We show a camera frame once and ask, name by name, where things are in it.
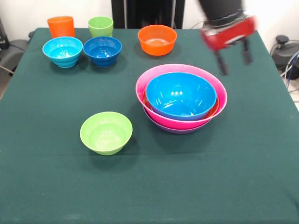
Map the dark green tablecloth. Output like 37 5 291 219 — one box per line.
0 28 299 224

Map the small deep orange bowl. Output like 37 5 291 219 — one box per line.
137 25 178 56

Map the orange cup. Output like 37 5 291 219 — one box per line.
47 15 75 39

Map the medium blue bowl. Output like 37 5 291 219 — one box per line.
145 72 218 121

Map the green cup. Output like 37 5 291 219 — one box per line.
87 15 114 38

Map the grey wheeled floor base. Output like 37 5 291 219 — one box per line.
271 35 299 70
0 39 30 70

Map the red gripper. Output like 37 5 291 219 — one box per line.
199 15 258 76

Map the small green bowl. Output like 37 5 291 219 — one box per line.
79 111 133 156

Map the wide orange bowl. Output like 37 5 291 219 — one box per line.
142 90 220 122

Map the tangle of floor cables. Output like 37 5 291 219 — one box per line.
279 50 299 103

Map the large pink bowl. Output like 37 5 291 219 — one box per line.
135 63 228 130

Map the small light blue bowl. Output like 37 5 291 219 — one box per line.
42 36 84 69

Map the small dark blue bowl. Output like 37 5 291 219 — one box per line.
83 36 122 68

